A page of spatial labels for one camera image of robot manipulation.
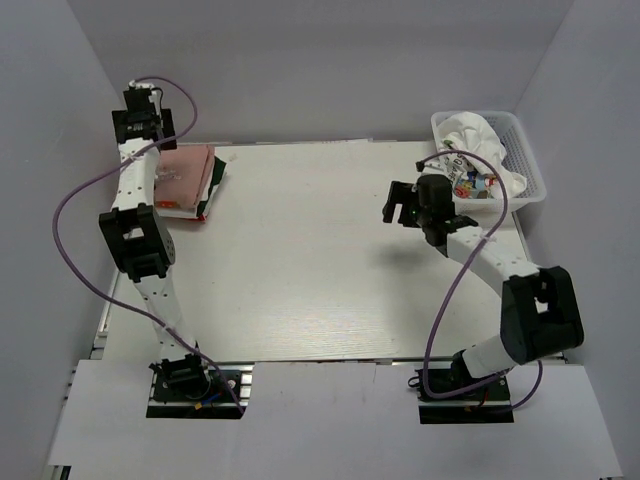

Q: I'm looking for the folded green t shirt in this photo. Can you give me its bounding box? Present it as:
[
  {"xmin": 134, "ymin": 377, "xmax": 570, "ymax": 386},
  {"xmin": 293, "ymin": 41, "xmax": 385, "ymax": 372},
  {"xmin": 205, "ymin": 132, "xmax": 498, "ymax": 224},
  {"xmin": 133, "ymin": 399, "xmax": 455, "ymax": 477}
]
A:
[{"xmin": 196, "ymin": 156, "xmax": 227, "ymax": 217}]

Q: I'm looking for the folded white t shirt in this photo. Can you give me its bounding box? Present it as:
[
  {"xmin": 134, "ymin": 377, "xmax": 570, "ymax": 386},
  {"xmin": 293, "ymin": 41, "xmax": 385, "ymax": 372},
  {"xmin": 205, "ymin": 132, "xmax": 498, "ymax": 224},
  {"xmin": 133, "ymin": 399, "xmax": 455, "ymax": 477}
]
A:
[{"xmin": 154, "ymin": 145, "xmax": 226, "ymax": 221}]

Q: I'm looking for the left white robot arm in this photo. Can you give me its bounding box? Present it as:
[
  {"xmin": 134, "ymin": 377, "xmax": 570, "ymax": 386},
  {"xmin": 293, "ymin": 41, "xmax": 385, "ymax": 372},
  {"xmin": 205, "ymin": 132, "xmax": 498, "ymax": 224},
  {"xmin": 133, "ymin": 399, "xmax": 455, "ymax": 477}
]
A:
[{"xmin": 99, "ymin": 80, "xmax": 212, "ymax": 399}]

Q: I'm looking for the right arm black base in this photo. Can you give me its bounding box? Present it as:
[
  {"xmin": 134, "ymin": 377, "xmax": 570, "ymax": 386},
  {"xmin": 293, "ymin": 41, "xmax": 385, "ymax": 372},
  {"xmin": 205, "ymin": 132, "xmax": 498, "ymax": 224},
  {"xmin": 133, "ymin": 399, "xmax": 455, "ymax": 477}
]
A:
[{"xmin": 407, "ymin": 369, "xmax": 514, "ymax": 425}]

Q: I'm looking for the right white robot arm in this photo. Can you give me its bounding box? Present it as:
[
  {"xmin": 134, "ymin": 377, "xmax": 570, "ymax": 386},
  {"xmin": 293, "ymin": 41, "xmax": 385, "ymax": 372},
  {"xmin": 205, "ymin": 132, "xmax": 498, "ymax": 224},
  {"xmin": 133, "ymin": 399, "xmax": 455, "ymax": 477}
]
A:
[{"xmin": 382, "ymin": 174, "xmax": 585, "ymax": 399}]

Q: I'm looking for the white plastic basket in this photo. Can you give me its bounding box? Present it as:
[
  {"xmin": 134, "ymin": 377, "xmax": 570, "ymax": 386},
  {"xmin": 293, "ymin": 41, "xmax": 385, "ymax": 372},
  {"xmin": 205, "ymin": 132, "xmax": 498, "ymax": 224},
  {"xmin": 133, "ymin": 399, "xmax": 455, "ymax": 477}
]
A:
[{"xmin": 428, "ymin": 111, "xmax": 546, "ymax": 214}]

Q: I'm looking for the folded red t shirt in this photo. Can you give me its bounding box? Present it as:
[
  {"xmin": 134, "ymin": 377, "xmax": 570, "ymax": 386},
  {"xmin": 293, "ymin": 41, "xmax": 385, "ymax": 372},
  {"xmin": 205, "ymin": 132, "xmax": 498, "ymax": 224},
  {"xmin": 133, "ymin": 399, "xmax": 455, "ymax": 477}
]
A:
[{"xmin": 163, "ymin": 215, "xmax": 207, "ymax": 223}]

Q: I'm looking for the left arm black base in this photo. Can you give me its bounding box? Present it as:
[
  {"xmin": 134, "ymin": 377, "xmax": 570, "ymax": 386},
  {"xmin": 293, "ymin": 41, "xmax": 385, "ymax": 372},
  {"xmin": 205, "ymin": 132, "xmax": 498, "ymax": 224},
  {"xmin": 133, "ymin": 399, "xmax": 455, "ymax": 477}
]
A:
[{"xmin": 146, "ymin": 364, "xmax": 254, "ymax": 420}]

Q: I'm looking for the white printed t shirt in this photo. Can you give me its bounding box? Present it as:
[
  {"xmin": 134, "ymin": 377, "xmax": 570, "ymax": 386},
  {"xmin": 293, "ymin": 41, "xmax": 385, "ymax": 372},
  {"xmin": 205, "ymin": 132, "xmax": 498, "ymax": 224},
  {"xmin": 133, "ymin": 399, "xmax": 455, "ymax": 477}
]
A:
[{"xmin": 435, "ymin": 112, "xmax": 528, "ymax": 201}]

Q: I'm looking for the pink t shirt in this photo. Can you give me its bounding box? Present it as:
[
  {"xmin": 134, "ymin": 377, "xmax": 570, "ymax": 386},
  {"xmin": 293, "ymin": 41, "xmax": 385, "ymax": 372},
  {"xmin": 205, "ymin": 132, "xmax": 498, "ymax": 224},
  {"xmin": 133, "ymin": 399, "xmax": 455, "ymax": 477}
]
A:
[{"xmin": 154, "ymin": 145, "xmax": 214, "ymax": 210}]

